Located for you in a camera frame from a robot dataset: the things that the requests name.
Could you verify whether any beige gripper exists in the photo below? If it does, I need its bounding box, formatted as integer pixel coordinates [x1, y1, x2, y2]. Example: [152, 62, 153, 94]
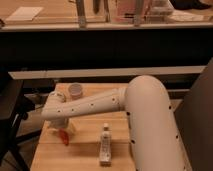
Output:
[48, 118, 75, 135]

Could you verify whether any red pepper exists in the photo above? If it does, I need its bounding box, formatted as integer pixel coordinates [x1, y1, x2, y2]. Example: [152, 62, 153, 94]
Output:
[59, 129, 69, 145]

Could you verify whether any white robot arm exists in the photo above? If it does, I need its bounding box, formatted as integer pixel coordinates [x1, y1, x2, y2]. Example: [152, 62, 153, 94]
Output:
[42, 75, 186, 171]

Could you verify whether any white squeeze bottle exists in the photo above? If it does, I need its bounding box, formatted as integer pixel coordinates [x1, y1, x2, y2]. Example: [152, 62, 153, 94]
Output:
[99, 123, 111, 166]

